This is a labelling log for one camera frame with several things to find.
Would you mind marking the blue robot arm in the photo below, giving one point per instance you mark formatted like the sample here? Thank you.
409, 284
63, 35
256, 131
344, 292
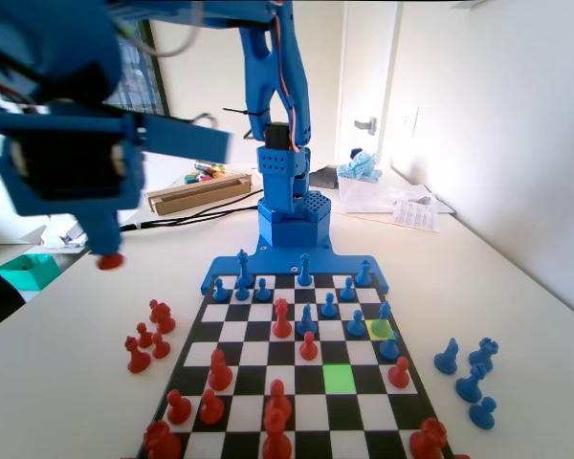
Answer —
277, 72

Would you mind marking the blue gripper with gears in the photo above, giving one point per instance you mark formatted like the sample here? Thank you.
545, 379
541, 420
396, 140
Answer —
62, 164

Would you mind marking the black framed poster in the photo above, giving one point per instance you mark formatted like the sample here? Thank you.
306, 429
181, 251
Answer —
141, 91

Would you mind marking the black and white chessboard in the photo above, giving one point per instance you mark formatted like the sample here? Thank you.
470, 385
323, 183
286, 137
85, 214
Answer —
241, 351

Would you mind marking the black zip tie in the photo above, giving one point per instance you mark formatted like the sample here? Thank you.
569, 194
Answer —
239, 111

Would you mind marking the tall red chess piece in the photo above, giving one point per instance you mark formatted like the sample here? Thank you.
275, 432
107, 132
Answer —
277, 394
276, 437

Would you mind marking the white door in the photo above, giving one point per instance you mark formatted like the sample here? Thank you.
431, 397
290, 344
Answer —
363, 72

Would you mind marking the white paper sheets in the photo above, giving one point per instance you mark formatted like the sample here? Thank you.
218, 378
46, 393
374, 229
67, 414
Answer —
373, 196

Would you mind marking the blue piece edge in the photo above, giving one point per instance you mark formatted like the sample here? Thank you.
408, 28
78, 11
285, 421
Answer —
304, 272

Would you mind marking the crumpled paper pile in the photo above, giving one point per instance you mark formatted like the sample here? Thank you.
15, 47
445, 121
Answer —
52, 239

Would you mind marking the red queen piece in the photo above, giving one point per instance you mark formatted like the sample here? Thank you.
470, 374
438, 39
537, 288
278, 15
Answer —
280, 321

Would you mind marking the colourful marker set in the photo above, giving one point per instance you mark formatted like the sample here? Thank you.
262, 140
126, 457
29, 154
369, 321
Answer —
196, 179

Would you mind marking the blue chess pawn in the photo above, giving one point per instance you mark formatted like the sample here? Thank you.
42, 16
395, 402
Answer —
482, 415
356, 325
388, 350
328, 308
346, 290
219, 291
262, 291

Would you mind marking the long cardboard box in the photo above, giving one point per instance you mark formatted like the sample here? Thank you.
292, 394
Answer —
196, 198

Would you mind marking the red chess pawn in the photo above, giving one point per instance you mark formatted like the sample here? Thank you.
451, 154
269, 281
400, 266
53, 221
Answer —
178, 408
308, 346
144, 335
110, 261
400, 374
160, 346
211, 408

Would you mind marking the green plastic bin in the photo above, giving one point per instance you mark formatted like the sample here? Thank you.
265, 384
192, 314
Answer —
28, 277

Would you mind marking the red chess knight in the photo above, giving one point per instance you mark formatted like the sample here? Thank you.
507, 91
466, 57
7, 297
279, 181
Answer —
163, 318

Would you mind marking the blue and white cloth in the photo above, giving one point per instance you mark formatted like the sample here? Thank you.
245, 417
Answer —
361, 167

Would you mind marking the printed paper sheet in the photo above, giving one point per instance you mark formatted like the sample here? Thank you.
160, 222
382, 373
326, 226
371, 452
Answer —
416, 217

